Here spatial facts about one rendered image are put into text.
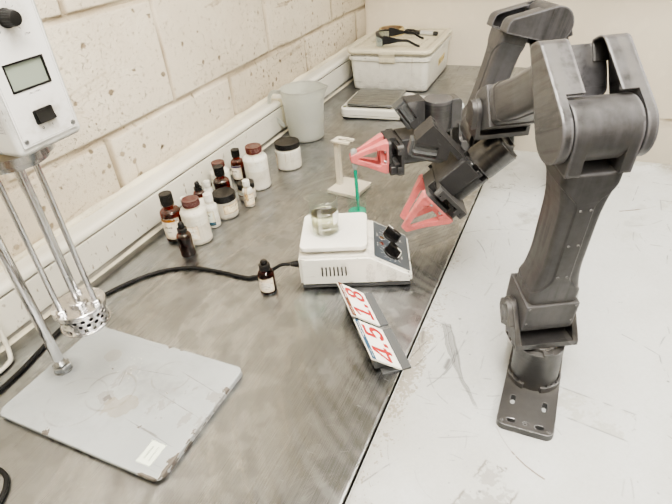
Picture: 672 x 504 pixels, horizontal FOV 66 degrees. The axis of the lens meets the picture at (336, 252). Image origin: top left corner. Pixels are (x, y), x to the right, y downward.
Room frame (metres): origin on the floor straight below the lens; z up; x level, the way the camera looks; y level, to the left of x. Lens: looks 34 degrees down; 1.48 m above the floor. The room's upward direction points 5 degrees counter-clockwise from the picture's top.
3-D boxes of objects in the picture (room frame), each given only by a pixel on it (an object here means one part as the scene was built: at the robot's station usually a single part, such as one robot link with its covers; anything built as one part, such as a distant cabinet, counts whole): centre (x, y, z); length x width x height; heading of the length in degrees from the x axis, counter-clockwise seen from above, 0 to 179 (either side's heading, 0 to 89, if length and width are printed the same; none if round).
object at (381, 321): (0.67, -0.04, 0.92); 0.09 x 0.06 x 0.04; 12
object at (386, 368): (0.58, -0.06, 0.92); 0.09 x 0.06 x 0.04; 12
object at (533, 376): (0.50, -0.26, 0.94); 0.20 x 0.07 x 0.08; 153
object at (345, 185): (1.14, -0.05, 0.96); 0.08 x 0.08 x 0.13; 55
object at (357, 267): (0.81, -0.03, 0.94); 0.22 x 0.13 x 0.08; 85
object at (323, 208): (0.81, 0.02, 1.02); 0.06 x 0.05 x 0.08; 84
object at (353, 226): (0.81, 0.00, 0.98); 0.12 x 0.12 x 0.01; 85
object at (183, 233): (0.91, 0.30, 0.94); 0.03 x 0.03 x 0.08
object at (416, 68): (2.03, -0.32, 0.97); 0.37 x 0.31 x 0.14; 154
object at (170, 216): (0.98, 0.34, 0.95); 0.04 x 0.04 x 0.11
